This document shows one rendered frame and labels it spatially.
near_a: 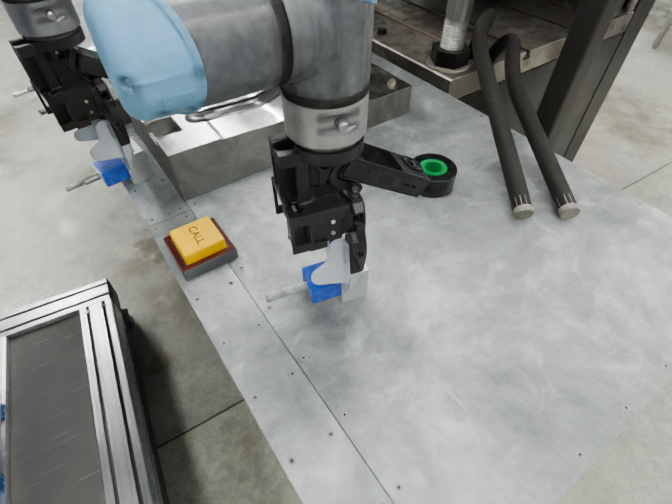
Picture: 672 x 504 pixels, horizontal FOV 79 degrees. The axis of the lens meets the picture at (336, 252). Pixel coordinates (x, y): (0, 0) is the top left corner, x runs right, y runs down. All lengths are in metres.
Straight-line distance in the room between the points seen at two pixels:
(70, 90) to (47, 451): 0.87
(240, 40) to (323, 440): 0.38
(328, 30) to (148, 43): 0.11
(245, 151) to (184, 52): 0.47
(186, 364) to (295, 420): 1.03
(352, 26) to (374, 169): 0.14
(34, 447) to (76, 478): 0.15
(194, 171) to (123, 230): 1.30
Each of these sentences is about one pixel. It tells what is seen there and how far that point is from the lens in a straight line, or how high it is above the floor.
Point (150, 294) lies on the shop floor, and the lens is 1.70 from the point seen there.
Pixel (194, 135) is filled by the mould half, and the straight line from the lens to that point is 0.72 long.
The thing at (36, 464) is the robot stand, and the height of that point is 0.21.
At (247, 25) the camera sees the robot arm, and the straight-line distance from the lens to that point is 0.29.
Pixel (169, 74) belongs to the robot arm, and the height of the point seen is 1.14.
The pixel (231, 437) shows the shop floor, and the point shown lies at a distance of 1.35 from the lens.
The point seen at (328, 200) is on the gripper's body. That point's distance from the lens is 0.41.
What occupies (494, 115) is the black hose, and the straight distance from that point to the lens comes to 0.83.
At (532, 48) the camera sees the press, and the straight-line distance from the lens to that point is 1.38.
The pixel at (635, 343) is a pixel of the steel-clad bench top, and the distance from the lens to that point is 0.64.
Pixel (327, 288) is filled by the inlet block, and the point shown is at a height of 0.84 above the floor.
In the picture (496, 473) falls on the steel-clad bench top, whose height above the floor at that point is 0.80.
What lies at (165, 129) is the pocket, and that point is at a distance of 0.79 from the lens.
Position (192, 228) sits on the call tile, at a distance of 0.63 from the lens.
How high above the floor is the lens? 1.25
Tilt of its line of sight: 48 degrees down
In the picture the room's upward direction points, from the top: straight up
